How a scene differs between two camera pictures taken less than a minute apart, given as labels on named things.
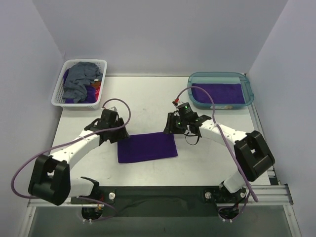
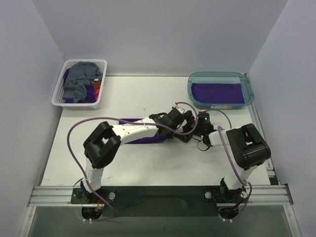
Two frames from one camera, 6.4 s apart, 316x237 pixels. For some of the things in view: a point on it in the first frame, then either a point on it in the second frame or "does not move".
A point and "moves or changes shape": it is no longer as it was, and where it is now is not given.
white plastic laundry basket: (57, 99) does not move
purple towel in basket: (90, 97) does not move
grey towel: (76, 77) does not move
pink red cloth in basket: (96, 84) does not move
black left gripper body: (121, 133) -> (176, 118)
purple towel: (146, 146) moves or changes shape
